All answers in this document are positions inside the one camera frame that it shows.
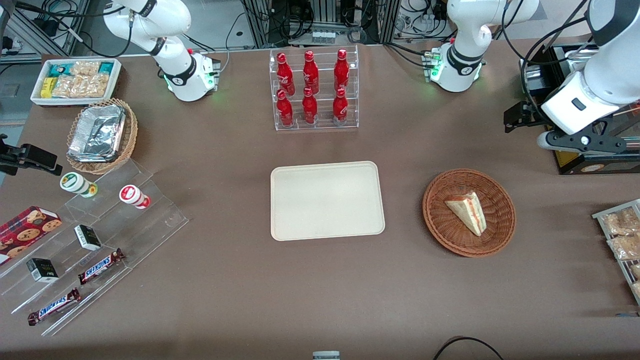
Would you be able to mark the light tan wicker basket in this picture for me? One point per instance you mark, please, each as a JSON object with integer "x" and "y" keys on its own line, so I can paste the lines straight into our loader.
{"x": 129, "y": 135}

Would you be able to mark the small grey device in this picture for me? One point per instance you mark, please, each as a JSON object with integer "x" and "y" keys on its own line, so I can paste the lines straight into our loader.
{"x": 326, "y": 356}

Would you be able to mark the red tartan cookie box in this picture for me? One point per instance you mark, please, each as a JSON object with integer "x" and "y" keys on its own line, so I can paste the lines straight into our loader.
{"x": 25, "y": 232}

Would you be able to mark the silver foil pouch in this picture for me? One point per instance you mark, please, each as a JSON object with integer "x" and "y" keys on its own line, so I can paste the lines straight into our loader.
{"x": 97, "y": 132}

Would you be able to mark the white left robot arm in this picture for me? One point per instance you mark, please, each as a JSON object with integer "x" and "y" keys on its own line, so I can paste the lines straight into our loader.
{"x": 465, "y": 30}

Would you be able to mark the clear cracker bag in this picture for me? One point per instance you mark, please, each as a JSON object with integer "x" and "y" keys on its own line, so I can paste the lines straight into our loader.
{"x": 85, "y": 68}
{"x": 67, "y": 86}
{"x": 95, "y": 85}

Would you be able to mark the white rectangular snack bin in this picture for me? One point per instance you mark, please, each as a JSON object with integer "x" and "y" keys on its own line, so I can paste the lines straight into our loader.
{"x": 80, "y": 101}

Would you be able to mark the red lid yogurt cup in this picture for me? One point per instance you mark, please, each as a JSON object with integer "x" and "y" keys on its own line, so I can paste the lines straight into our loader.
{"x": 131, "y": 195}

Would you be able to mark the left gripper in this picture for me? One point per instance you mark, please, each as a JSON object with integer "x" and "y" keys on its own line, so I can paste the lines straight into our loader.
{"x": 533, "y": 118}

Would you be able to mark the brown round wicker basket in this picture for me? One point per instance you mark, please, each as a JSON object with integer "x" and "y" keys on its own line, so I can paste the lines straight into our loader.
{"x": 450, "y": 235}

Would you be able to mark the clear acrylic stepped stand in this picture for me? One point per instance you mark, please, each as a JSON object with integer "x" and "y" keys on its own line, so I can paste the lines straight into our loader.
{"x": 150, "y": 215}

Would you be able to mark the green lid yogurt cup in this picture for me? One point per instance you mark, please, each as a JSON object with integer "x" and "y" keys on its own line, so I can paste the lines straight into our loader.
{"x": 75, "y": 182}

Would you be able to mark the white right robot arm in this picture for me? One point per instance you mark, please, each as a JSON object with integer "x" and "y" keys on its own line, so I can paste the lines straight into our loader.
{"x": 170, "y": 55}

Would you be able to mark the yellow snack packet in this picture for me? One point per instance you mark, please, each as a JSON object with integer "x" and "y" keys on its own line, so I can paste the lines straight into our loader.
{"x": 47, "y": 87}

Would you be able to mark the grey power strip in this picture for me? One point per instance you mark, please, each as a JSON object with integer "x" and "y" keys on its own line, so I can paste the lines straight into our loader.
{"x": 324, "y": 37}

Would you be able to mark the beige plastic serving tray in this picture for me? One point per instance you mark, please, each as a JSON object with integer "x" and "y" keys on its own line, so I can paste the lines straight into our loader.
{"x": 325, "y": 200}

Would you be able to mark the clear acrylic bottle rack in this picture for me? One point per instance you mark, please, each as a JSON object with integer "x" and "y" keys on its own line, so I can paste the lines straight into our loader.
{"x": 325, "y": 125}

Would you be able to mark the small black carton box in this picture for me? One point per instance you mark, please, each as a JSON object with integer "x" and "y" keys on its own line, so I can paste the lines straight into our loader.
{"x": 42, "y": 270}
{"x": 87, "y": 237}

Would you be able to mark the Snickers chocolate bar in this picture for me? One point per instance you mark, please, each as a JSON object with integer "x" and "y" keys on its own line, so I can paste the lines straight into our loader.
{"x": 54, "y": 306}
{"x": 100, "y": 266}

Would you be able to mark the red cola bottle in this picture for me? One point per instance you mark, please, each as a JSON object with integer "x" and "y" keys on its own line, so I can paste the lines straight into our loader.
{"x": 341, "y": 72}
{"x": 309, "y": 107}
{"x": 340, "y": 107}
{"x": 285, "y": 75}
{"x": 285, "y": 110}
{"x": 310, "y": 75}

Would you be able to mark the teal snack packet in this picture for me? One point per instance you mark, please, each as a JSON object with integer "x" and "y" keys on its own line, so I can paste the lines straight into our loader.
{"x": 106, "y": 67}
{"x": 60, "y": 70}

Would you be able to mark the aluminium frame rack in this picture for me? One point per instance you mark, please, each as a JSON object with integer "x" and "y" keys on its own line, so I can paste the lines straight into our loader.
{"x": 325, "y": 10}

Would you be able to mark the clear bag of biscuits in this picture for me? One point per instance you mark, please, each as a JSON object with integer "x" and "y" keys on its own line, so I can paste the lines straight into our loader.
{"x": 622, "y": 222}
{"x": 637, "y": 289}
{"x": 627, "y": 247}
{"x": 636, "y": 271}

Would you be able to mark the black framed machine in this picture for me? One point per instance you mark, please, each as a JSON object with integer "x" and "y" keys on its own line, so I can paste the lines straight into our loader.
{"x": 615, "y": 162}

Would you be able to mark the triangular sandwich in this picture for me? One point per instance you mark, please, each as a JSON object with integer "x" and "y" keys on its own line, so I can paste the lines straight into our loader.
{"x": 467, "y": 212}

